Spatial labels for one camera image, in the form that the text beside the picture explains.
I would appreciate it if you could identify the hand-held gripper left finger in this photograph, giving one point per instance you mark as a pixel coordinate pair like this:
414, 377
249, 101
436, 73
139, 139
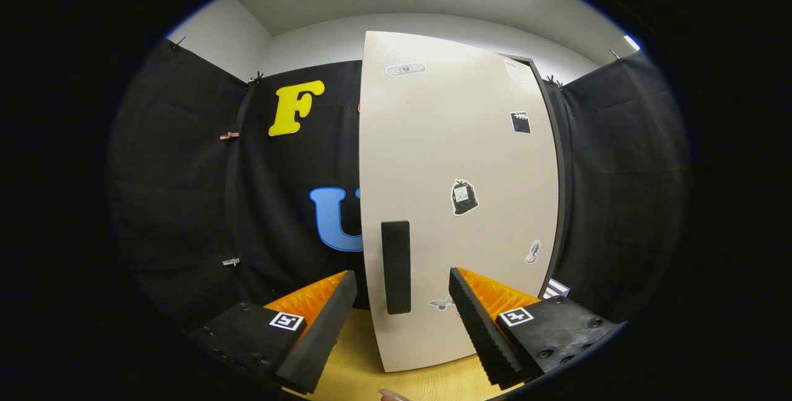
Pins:
322, 333

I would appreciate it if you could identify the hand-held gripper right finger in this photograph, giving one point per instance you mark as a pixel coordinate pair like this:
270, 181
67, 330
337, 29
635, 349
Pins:
479, 327

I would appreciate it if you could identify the small ceiling light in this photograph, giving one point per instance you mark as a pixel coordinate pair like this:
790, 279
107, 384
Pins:
632, 42

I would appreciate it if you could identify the black backdrop cloth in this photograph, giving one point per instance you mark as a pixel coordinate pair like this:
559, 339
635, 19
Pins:
179, 203

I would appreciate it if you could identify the beige shoe cabinet door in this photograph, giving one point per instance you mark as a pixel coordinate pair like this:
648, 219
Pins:
445, 141

